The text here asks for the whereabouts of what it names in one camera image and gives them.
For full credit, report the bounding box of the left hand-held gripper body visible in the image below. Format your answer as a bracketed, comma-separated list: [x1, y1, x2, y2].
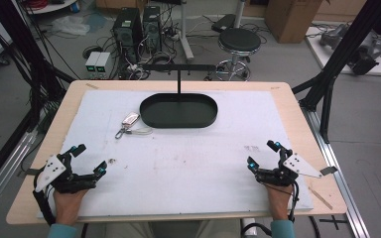
[34, 152, 97, 195]

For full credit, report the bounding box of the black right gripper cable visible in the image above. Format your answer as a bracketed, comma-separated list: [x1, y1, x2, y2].
[262, 179, 301, 223]

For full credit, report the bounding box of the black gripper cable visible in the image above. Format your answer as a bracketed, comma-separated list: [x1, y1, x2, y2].
[262, 179, 301, 223]
[32, 169, 58, 226]

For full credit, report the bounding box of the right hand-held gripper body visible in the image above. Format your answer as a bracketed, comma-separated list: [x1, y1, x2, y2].
[255, 152, 323, 188]

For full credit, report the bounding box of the aluminium rail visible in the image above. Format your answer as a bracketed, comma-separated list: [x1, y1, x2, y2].
[0, 129, 40, 223]
[301, 106, 372, 238]

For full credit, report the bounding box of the white power supply unit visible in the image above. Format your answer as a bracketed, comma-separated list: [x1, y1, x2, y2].
[84, 51, 101, 79]
[94, 52, 112, 79]

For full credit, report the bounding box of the white foam mat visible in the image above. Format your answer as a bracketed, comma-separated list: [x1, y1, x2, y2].
[35, 89, 315, 220]

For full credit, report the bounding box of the grey tape strip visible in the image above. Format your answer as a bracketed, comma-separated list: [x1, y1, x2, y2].
[20, 168, 42, 177]
[319, 166, 339, 177]

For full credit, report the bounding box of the person's right hand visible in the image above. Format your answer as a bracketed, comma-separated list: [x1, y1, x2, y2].
[265, 182, 295, 222]

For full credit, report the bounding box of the silver car key with strap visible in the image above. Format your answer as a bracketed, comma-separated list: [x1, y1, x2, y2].
[114, 111, 154, 141]

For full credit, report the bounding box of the grey robot device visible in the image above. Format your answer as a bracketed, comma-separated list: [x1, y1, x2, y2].
[319, 23, 349, 48]

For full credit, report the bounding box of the black robot device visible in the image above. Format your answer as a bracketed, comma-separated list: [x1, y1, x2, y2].
[347, 32, 381, 76]

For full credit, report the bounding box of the large black computer tower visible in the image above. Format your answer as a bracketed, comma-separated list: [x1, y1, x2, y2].
[111, 7, 144, 68]

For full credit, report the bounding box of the grey desk leg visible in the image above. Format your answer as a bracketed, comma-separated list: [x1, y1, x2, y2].
[177, 0, 195, 63]

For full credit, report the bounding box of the black key stand with tray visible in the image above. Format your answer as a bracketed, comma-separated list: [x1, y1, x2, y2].
[139, 63, 219, 130]

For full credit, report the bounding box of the brown cardboard box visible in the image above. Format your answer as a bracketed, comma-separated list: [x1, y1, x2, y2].
[263, 0, 331, 45]

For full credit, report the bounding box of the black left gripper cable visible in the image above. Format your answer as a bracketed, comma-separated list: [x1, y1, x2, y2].
[32, 169, 58, 226]

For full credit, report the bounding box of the slim black computer tower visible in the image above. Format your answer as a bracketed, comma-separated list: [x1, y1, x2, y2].
[141, 5, 163, 55]

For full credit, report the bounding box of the person's left hand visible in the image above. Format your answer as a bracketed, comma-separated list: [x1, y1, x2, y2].
[52, 187, 89, 228]

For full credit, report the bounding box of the black metal frame post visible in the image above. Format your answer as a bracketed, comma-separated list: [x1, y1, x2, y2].
[0, 0, 77, 133]
[291, 0, 381, 145]

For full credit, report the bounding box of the clear plastic bag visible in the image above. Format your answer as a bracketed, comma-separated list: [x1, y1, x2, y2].
[50, 15, 91, 37]

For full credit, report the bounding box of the thin wooden stick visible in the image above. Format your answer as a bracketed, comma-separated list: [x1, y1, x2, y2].
[307, 185, 334, 211]

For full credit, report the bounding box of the black round stool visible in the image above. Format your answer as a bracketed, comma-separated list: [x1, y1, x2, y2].
[207, 27, 263, 82]

